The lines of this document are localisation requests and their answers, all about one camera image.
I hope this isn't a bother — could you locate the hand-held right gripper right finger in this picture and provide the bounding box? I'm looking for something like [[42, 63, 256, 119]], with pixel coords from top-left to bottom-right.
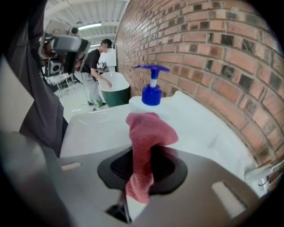
[[133, 145, 260, 227]]

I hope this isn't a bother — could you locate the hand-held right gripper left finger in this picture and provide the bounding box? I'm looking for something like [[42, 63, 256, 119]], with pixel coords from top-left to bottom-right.
[[59, 145, 134, 227]]

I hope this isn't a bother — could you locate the red cloth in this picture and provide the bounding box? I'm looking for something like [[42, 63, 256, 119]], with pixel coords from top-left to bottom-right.
[[125, 112, 179, 205]]

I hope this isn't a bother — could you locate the white soap dispenser blue pump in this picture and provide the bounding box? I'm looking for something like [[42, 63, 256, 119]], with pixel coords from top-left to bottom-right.
[[128, 64, 172, 125]]

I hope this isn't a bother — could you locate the chrome faucet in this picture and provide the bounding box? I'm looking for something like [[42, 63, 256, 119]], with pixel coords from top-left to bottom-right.
[[244, 158, 284, 194]]

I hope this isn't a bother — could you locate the person's dark shirt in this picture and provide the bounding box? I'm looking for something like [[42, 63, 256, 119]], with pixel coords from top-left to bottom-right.
[[4, 0, 69, 158]]

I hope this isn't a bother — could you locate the green bathtub white inside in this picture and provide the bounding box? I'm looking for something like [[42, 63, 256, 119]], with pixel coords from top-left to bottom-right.
[[98, 71, 131, 108]]

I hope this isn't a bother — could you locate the white table with metal legs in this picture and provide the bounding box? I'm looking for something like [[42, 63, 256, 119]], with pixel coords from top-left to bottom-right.
[[47, 74, 76, 98]]

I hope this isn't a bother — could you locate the grey box with round opening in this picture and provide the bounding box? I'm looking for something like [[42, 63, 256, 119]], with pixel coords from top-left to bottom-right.
[[47, 59, 62, 75]]

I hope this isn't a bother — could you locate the white board panel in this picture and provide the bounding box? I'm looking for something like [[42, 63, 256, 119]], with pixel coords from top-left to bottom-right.
[[99, 45, 117, 67]]

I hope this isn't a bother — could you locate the long ceiling light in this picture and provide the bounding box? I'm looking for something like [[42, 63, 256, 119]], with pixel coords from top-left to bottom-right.
[[77, 22, 103, 31]]

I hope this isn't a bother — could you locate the grey head-worn camera rig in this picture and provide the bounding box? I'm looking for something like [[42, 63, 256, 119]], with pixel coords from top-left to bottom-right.
[[38, 20, 91, 75]]

